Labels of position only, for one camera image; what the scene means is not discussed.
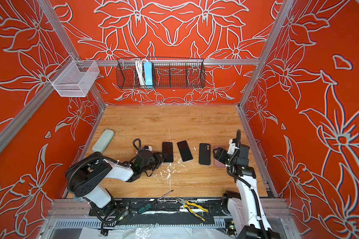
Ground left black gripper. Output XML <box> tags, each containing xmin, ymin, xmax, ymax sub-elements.
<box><xmin>141</xmin><ymin>152</ymin><xmax>168</xmax><ymax>175</ymax></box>

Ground pink phone case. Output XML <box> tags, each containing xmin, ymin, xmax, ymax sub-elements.
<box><xmin>212</xmin><ymin>145</ymin><xmax>228</xmax><ymax>168</ymax></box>

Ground black phone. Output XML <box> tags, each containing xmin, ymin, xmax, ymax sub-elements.
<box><xmin>162</xmin><ymin>142</ymin><xmax>174</xmax><ymax>163</ymax></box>
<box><xmin>177</xmin><ymin>140</ymin><xmax>193</xmax><ymax>162</ymax></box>

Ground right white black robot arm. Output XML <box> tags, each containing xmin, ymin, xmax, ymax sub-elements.
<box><xmin>213</xmin><ymin>130</ymin><xmax>281</xmax><ymax>239</ymax></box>

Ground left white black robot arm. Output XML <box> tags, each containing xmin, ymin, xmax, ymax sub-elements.
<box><xmin>65</xmin><ymin>138</ymin><xmax>166</xmax><ymax>209</ymax></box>

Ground grey-green glasses case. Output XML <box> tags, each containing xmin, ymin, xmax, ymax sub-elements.
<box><xmin>92</xmin><ymin>129</ymin><xmax>115</xmax><ymax>153</ymax></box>

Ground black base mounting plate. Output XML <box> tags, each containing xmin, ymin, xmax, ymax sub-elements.
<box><xmin>116</xmin><ymin>197</ymin><xmax>231</xmax><ymax>216</ymax></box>

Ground light blue box in basket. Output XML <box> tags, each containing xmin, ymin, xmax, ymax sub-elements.
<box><xmin>143</xmin><ymin>61</ymin><xmax>153</xmax><ymax>88</ymax></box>

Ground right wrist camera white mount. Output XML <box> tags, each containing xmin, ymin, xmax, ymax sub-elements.
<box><xmin>227</xmin><ymin>138</ymin><xmax>237</xmax><ymax>155</ymax></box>

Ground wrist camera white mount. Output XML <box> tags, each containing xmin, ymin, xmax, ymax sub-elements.
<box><xmin>143</xmin><ymin>145</ymin><xmax>153</xmax><ymax>151</ymax></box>
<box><xmin>227</xmin><ymin>138</ymin><xmax>237</xmax><ymax>155</ymax></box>

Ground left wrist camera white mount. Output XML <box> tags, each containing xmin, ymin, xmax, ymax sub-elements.
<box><xmin>143</xmin><ymin>145</ymin><xmax>153</xmax><ymax>151</ymax></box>

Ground green handled screwdriver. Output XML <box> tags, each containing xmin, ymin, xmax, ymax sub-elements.
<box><xmin>137</xmin><ymin>190</ymin><xmax>174</xmax><ymax>215</ymax></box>

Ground yellow handled pliers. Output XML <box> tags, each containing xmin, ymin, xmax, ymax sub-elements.
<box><xmin>176</xmin><ymin>197</ymin><xmax>209</xmax><ymax>222</ymax></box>

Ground black wire wall basket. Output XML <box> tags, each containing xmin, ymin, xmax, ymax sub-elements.
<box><xmin>116</xmin><ymin>57</ymin><xmax>206</xmax><ymax>90</ymax></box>

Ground white cable in basket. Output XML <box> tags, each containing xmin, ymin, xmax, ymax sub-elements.
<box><xmin>135</xmin><ymin>59</ymin><xmax>146</xmax><ymax>87</ymax></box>

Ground white mesh wall basket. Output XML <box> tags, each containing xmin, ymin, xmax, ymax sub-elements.
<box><xmin>48</xmin><ymin>60</ymin><xmax>100</xmax><ymax>97</ymax></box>

